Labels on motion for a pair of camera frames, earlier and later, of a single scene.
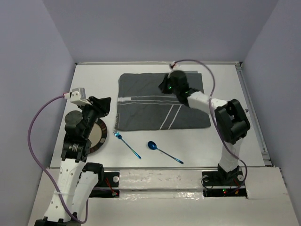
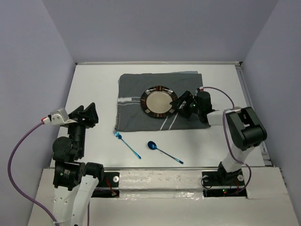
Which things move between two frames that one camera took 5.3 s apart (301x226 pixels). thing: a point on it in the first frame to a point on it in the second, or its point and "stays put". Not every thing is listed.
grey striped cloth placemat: (141, 105) stays put
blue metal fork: (119, 136) stays put
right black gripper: (163, 86) to (186, 95)
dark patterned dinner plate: (98, 135) to (155, 101)
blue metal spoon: (153, 145) stays put
